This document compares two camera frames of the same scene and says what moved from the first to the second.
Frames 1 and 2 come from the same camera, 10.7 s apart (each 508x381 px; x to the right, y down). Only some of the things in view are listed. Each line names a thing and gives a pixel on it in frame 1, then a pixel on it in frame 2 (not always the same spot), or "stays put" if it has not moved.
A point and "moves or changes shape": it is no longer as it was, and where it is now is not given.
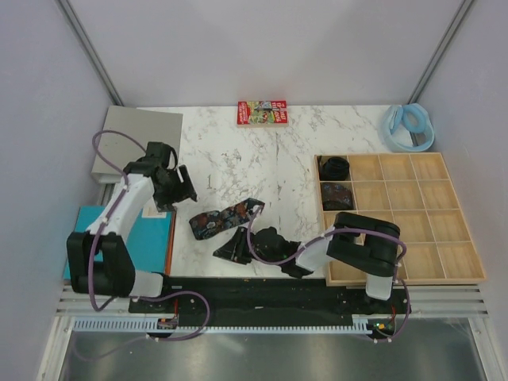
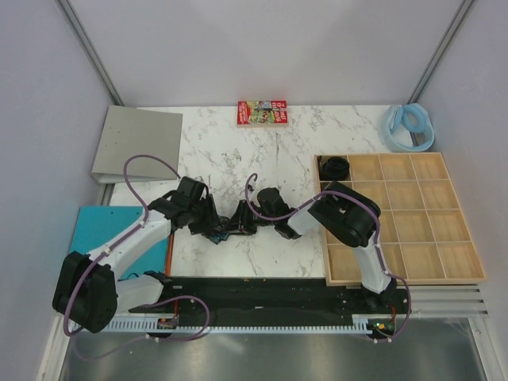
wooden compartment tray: (412, 191) stays put
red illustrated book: (262, 112) stays put
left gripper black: (184, 190) -> (211, 217)
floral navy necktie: (207, 223) moves or changes shape
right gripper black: (229, 250) -> (240, 223)
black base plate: (267, 298) stays put
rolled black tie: (333, 169) stays put
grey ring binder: (125, 136) stays put
